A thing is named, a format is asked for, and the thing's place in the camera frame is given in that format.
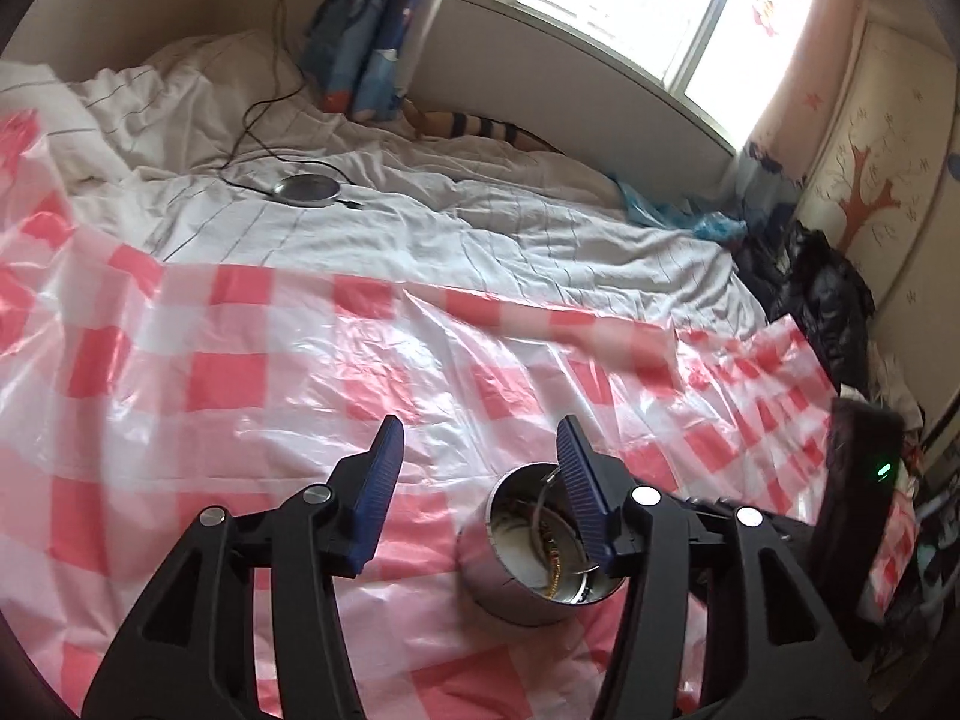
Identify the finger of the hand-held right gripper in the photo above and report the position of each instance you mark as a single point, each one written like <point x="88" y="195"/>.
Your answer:
<point x="791" y="526"/>

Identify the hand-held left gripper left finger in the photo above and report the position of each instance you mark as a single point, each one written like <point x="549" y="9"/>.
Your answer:
<point x="379" y="474"/>

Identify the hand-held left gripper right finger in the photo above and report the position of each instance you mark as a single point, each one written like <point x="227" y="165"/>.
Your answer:
<point x="581" y="481"/>

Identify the round metal tin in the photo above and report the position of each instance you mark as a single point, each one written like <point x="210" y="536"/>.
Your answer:
<point x="495" y="585"/>

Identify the silver bangle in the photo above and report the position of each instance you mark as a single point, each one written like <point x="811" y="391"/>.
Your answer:
<point x="541" y="499"/>

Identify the red checkered plastic sheet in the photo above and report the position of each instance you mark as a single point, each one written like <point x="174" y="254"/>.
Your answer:
<point x="225" y="420"/>

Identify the black jacket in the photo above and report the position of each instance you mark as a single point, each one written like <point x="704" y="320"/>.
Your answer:
<point x="821" y="292"/>

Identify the white striped quilt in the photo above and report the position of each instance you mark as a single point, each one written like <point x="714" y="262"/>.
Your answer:
<point x="465" y="217"/>

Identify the blue plastic bag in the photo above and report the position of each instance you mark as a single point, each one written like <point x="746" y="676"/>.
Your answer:
<point x="675" y="216"/>

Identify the round metal disc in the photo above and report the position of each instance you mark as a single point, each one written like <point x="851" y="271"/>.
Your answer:
<point x="305" y="189"/>

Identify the wardrobe with tree sticker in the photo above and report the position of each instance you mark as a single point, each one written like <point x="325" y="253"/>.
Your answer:
<point x="892" y="165"/>

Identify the white bed side board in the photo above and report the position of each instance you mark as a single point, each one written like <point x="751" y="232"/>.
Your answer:
<point x="540" y="60"/>

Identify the blue printed curtain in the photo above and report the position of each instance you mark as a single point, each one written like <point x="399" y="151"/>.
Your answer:
<point x="375" y="37"/>

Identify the pink curtain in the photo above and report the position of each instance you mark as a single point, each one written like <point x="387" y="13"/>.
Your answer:
<point x="814" y="52"/>

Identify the window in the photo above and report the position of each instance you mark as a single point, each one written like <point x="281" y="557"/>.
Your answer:
<point x="660" y="7"/>

